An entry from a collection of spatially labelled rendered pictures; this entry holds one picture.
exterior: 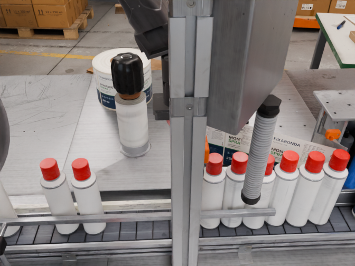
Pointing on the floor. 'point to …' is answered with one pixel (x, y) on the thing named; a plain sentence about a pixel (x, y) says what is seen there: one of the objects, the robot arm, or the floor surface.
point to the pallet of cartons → (44, 18)
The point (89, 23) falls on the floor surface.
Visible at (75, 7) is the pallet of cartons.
